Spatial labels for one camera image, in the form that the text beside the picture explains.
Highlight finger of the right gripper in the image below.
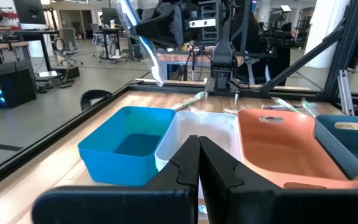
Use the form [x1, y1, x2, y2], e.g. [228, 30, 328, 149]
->
[134, 4, 185, 47]
[142, 0, 180, 15]

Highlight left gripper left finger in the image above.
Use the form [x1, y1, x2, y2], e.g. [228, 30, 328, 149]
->
[31, 134, 201, 224]

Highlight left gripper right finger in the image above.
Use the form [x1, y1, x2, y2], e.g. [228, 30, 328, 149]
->
[200, 136, 358, 224]

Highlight green toothbrush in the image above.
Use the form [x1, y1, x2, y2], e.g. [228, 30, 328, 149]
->
[301, 97, 319, 118]
[170, 91, 208, 112]
[271, 96, 301, 113]

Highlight purple toothbrush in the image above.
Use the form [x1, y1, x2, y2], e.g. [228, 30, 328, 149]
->
[261, 104, 295, 111]

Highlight bright blue plastic bin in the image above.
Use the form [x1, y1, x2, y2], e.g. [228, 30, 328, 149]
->
[77, 105, 177, 187]

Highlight black rolling desk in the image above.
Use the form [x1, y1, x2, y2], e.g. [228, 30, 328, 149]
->
[91, 27, 127, 65]

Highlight dark desk monitor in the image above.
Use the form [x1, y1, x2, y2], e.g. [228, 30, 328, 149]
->
[101, 7, 119, 26]

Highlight person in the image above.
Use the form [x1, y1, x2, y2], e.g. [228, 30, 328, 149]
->
[96, 14, 107, 30]

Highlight orange plastic bin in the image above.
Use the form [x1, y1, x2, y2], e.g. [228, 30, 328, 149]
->
[237, 108, 358, 190]

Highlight black background robot rig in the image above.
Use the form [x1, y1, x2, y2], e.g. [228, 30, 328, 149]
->
[258, 4, 303, 86]

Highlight dark slate plastic bin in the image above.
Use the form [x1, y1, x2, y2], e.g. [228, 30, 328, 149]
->
[314, 114, 358, 190]

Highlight grey office chair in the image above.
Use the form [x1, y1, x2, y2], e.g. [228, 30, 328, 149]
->
[52, 27, 84, 68]

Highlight clear translucent plastic bin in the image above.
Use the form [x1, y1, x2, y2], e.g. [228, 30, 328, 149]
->
[154, 110, 244, 174]

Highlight white round pillar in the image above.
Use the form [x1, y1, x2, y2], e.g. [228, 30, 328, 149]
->
[305, 0, 351, 69]

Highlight black standing desk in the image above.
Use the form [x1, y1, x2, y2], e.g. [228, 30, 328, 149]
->
[12, 29, 80, 80]

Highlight black computer monitor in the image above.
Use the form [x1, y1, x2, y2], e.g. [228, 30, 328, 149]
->
[12, 0, 48, 26]

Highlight black computer tower blue lights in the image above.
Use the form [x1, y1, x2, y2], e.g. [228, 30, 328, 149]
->
[0, 67, 38, 110]

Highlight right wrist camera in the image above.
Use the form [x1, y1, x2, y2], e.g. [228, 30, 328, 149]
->
[188, 18, 218, 29]

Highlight black frame handle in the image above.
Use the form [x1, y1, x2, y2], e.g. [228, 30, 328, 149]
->
[79, 89, 114, 111]

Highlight black aluminium table frame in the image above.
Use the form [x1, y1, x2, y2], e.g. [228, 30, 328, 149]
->
[0, 0, 358, 195]

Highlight silver metal bracket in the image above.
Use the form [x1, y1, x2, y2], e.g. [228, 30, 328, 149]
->
[336, 69, 356, 116]

